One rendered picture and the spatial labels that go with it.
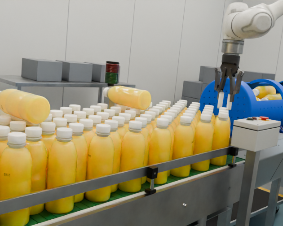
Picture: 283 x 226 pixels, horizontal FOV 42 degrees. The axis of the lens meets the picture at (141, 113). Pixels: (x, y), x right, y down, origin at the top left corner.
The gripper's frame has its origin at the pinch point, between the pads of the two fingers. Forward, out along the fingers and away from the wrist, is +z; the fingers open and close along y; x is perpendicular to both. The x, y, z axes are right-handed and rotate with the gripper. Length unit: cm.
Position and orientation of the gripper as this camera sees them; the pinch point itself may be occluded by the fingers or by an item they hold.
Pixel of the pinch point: (225, 101)
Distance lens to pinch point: 165.6
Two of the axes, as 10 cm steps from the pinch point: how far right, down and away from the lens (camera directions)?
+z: -1.0, 9.8, 1.6
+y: -7.3, -1.8, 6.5
